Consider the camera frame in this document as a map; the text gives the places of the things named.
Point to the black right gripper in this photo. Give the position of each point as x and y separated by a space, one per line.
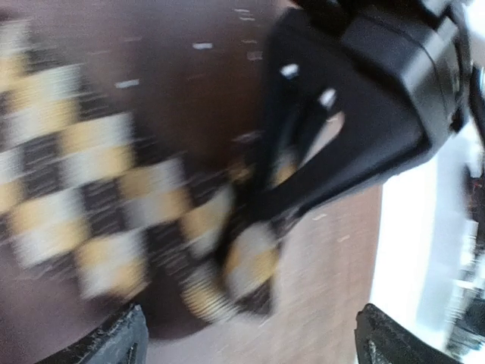
348 89

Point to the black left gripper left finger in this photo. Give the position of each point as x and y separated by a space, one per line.
122 338

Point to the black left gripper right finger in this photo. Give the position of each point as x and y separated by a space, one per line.
380 339

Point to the brown argyle patterned sock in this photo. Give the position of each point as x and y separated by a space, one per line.
86 191

